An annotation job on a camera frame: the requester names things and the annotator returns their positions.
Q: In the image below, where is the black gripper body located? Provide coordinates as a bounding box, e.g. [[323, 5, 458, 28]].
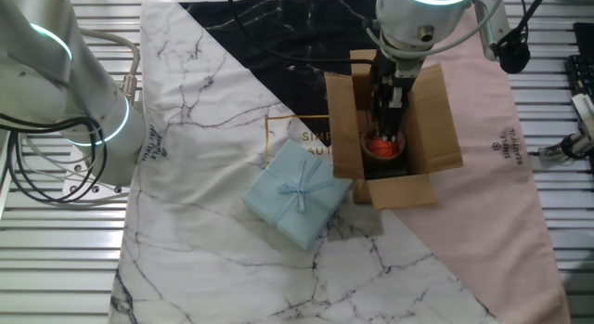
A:
[[369, 47, 421, 102]]

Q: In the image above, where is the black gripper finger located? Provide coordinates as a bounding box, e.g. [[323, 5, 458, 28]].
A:
[[387, 84, 410, 143], [370, 94, 392, 137]]

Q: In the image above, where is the brown cardboard box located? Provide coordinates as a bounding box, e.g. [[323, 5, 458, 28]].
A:
[[323, 47, 464, 211]]

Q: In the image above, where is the light blue ribboned gift box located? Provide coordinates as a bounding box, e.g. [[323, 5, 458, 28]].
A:
[[240, 138, 354, 252]]

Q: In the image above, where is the orange mini basketball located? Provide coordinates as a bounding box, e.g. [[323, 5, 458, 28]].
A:
[[366, 136, 400, 159]]

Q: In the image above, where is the brown packing tape roll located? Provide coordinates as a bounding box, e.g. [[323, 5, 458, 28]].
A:
[[360, 128, 407, 162]]

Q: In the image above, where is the black ribbed object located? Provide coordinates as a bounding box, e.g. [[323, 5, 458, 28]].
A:
[[364, 160, 412, 180]]

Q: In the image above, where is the marble and pink pattern cloth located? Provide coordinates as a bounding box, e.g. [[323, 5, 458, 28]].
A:
[[109, 0, 572, 324]]

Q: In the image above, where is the black keyboard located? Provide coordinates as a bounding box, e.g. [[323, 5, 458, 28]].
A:
[[564, 21, 594, 100]]

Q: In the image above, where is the thin grey gripper cable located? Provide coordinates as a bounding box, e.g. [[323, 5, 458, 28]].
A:
[[365, 0, 508, 60]]

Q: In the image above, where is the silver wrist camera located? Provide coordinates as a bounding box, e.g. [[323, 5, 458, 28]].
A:
[[471, 0, 511, 61]]

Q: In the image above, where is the small silver camera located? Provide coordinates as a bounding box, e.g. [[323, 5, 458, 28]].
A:
[[537, 132, 594, 161]]

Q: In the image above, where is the silver vented camera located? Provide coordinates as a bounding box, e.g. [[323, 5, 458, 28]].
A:
[[570, 93, 594, 140]]

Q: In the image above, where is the thick grey base cable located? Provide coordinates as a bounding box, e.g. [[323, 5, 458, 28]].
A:
[[78, 28, 142, 104]]

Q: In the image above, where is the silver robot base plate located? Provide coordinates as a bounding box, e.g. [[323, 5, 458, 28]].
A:
[[62, 145, 132, 199]]

